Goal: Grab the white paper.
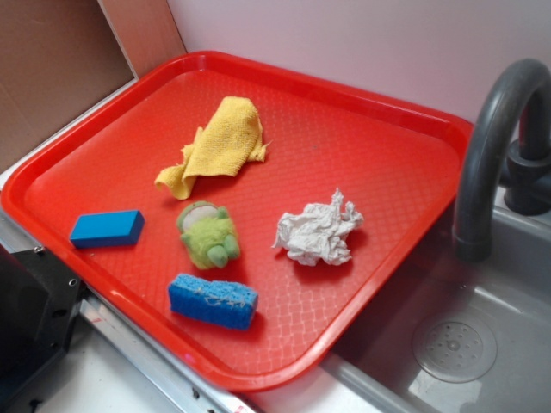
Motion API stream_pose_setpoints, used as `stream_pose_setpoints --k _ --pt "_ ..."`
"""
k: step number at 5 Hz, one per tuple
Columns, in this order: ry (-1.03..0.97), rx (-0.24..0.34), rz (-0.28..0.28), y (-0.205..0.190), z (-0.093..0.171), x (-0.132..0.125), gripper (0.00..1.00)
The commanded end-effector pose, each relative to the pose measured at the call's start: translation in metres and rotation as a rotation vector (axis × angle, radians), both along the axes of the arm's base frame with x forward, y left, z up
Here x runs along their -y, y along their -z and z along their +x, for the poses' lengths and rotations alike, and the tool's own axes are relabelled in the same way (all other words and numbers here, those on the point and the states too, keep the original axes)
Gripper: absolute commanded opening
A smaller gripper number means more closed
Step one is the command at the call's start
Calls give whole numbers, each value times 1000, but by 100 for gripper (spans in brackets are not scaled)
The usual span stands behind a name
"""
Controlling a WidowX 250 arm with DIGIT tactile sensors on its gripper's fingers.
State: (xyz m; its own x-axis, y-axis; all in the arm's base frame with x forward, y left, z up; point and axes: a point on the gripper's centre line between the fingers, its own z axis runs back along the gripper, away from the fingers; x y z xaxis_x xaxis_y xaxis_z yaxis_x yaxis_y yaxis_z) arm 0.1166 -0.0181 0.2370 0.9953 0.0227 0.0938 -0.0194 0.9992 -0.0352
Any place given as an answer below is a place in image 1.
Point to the crumpled white paper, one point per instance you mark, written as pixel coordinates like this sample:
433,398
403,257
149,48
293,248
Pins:
319,233

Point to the red plastic tray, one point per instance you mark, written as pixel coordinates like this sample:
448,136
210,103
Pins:
397,162

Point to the green plush frog toy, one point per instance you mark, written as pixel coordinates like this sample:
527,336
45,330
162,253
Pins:
208,234

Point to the yellow cloth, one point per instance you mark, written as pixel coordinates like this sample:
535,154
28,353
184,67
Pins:
232,138

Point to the blue sponge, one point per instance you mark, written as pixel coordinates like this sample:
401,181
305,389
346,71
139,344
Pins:
231,305

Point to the blue rectangular block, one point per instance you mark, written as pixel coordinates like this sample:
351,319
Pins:
100,230

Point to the grey toy sink basin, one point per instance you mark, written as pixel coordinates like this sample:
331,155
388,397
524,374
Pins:
444,335

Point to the grey toy faucet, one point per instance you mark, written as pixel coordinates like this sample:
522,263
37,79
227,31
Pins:
509,147

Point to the brown cardboard panel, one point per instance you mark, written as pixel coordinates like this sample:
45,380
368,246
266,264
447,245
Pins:
58,59

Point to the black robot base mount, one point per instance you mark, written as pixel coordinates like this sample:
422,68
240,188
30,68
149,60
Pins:
40,299

